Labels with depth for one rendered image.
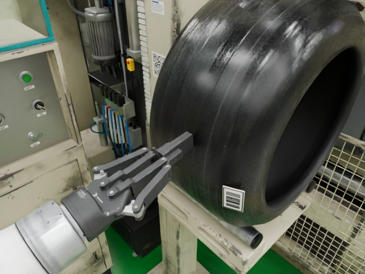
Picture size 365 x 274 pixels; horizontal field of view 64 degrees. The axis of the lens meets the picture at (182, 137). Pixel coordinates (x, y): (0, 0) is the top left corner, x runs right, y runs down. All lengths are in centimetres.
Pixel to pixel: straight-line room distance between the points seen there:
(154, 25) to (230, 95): 41
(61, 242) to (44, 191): 76
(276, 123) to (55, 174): 85
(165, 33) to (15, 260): 61
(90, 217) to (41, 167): 70
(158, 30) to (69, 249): 60
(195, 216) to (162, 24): 54
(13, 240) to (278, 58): 45
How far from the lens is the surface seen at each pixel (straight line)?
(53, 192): 120
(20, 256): 42
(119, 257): 186
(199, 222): 87
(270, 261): 187
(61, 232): 42
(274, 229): 96
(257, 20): 55
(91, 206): 43
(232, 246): 83
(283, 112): 51
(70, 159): 115
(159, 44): 84
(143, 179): 47
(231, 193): 54
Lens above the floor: 154
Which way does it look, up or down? 36 degrees down
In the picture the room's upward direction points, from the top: straight up
